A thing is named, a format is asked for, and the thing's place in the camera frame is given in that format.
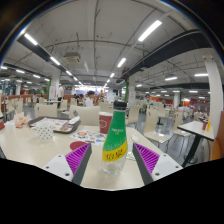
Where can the dark brown food tray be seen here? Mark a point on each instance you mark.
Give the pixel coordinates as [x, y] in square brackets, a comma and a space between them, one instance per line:
[55, 125]

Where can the crumpled food wrapper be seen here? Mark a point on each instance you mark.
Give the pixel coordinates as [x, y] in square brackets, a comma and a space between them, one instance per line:
[21, 120]

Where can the ceiling strip lights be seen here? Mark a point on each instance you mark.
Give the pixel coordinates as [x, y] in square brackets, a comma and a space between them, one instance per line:
[150, 30]

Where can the small red pack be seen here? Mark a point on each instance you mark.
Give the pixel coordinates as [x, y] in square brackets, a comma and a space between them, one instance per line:
[1, 125]

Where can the clear bottle with green label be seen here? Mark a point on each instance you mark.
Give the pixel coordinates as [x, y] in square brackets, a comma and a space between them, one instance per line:
[115, 136]

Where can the person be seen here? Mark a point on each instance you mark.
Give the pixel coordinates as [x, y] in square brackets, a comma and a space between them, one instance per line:
[90, 100]
[60, 93]

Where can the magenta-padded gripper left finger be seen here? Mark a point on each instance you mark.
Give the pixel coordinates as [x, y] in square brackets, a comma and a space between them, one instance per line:
[77, 160]

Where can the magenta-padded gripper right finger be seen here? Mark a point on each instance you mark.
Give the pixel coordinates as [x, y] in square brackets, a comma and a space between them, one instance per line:
[147, 160]

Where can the white table with black legs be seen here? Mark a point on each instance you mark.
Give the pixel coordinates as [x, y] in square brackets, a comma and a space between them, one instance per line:
[195, 128]

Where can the ceiling air conditioner unit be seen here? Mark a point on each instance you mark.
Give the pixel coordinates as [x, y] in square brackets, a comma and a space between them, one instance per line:
[72, 57]

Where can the white polka-dot mug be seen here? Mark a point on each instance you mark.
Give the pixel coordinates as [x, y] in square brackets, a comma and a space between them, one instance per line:
[44, 130]

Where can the flat round red coaster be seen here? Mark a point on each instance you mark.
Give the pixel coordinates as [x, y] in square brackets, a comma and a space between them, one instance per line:
[76, 145]

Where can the red paper cup with lid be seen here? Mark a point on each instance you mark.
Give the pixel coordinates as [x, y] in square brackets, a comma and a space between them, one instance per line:
[105, 123]

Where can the beige dining chairs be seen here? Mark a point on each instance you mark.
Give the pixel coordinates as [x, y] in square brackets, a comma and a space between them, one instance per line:
[88, 115]

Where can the white paper napkin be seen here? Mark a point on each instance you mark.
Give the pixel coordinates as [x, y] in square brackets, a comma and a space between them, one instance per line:
[74, 120]

